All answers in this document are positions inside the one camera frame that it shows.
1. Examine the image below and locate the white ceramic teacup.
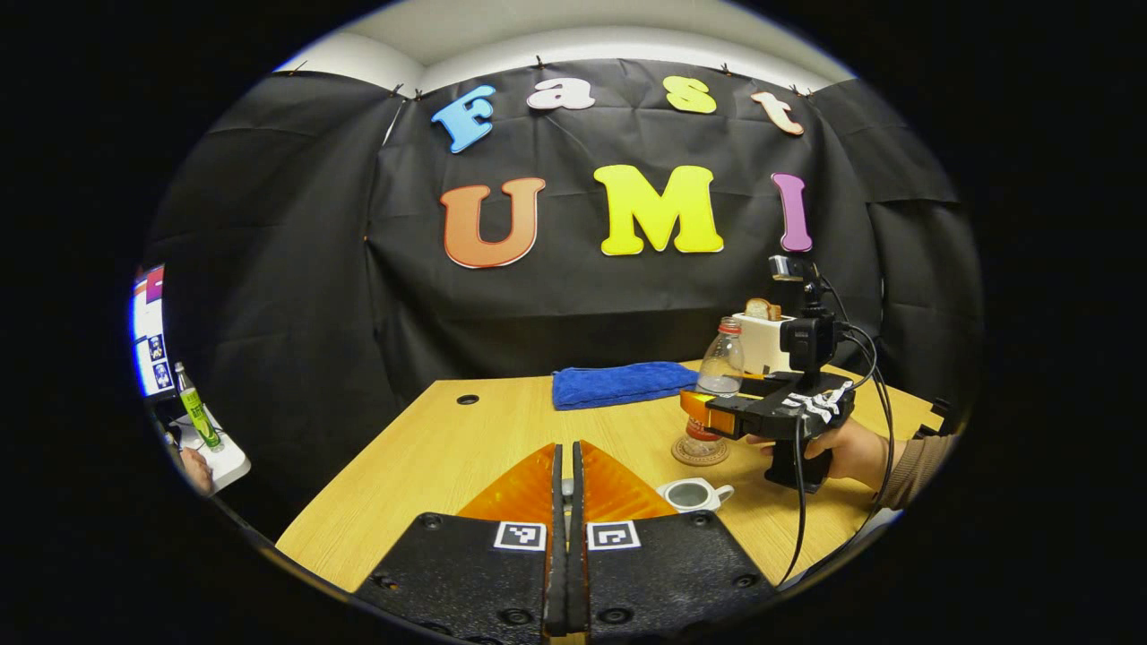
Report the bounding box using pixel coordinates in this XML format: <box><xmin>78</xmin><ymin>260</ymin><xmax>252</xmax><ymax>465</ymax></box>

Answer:
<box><xmin>656</xmin><ymin>477</ymin><xmax>736</xmax><ymax>514</ymax></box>

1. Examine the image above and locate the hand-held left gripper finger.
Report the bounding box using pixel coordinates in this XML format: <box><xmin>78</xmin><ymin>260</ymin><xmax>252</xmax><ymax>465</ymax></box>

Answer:
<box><xmin>354</xmin><ymin>442</ymin><xmax>570</xmax><ymax>645</ymax></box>
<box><xmin>566</xmin><ymin>439</ymin><xmax>779</xmax><ymax>641</ymax></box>

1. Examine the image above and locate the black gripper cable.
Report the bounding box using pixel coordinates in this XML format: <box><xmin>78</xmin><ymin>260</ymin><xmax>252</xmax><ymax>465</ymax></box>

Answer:
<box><xmin>778</xmin><ymin>278</ymin><xmax>897</xmax><ymax>588</ymax></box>

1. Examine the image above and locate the blue folded towel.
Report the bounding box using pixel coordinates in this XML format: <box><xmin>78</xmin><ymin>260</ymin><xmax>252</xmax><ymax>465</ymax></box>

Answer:
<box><xmin>552</xmin><ymin>361</ymin><xmax>702</xmax><ymax>411</ymax></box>

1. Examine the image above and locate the clear plastic water bottle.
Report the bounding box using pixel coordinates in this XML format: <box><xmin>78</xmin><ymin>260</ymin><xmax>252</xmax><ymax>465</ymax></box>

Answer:
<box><xmin>683</xmin><ymin>316</ymin><xmax>746</xmax><ymax>458</ymax></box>

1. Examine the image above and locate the white toaster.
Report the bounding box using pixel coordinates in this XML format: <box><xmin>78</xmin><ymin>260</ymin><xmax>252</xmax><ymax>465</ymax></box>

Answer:
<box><xmin>732</xmin><ymin>312</ymin><xmax>803</xmax><ymax>375</ymax></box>

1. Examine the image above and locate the green drink bottle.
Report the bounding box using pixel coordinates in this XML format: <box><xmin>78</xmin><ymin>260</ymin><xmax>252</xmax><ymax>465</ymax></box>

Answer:
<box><xmin>175</xmin><ymin>362</ymin><xmax>225</xmax><ymax>453</ymax></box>

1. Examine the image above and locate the white side table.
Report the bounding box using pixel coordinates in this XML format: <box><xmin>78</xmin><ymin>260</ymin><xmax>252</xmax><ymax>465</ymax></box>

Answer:
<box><xmin>175</xmin><ymin>408</ymin><xmax>252</xmax><ymax>494</ymax></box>

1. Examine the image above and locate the round wooden coaster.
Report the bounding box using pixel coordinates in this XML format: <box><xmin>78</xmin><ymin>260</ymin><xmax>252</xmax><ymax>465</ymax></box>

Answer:
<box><xmin>671</xmin><ymin>436</ymin><xmax>731</xmax><ymax>467</ymax></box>

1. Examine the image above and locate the black backdrop cloth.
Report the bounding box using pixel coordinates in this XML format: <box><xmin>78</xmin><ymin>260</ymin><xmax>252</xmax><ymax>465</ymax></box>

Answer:
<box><xmin>143</xmin><ymin>58</ymin><xmax>985</xmax><ymax>538</ymax></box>

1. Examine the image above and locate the computer monitor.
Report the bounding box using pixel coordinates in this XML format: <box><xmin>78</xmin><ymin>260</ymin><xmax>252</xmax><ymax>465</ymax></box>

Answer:
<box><xmin>133</xmin><ymin>264</ymin><xmax>177</xmax><ymax>398</ymax></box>

